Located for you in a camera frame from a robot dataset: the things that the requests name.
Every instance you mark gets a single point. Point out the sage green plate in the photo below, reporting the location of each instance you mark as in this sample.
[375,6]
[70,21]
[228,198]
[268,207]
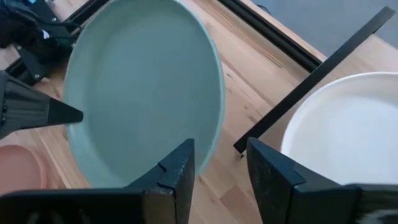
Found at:
[140,93]

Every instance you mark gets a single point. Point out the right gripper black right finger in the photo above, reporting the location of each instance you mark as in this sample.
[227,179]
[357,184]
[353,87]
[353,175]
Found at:
[280,193]

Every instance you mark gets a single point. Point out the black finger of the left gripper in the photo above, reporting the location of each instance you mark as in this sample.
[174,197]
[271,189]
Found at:
[37,109]

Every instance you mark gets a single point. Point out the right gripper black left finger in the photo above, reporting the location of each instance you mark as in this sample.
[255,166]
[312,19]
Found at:
[174,186]

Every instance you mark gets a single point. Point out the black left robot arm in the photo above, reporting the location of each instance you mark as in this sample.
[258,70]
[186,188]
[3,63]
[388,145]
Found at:
[18,28]

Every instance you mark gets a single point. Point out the wooden shelf black metal frame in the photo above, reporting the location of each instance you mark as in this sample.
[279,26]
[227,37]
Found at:
[311,77]

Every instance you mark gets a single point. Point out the terracotta plate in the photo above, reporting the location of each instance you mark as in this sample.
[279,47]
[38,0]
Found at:
[18,168]

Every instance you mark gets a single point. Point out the white plate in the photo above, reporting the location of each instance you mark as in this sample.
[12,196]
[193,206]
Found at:
[348,130]

